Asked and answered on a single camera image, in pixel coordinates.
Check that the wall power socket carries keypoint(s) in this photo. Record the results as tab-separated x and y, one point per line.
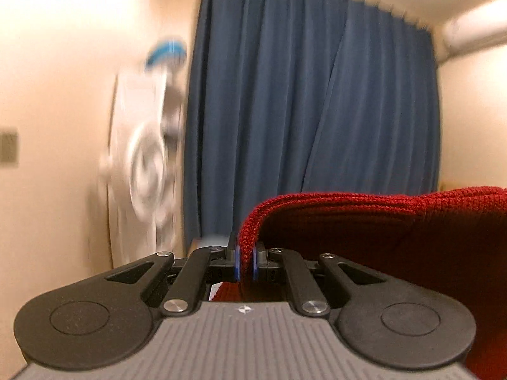
9	148

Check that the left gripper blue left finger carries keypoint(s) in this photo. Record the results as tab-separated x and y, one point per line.
205	266

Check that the red knit sweater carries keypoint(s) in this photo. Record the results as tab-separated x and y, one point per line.
452	242

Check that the white air conditioner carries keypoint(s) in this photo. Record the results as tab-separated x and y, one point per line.
477	29

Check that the dark blue curtain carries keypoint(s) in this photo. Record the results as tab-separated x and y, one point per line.
291	96

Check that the white standing fan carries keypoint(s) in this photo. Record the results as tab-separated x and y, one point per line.
141	166

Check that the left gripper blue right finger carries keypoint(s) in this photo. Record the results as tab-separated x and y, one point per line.
288	269

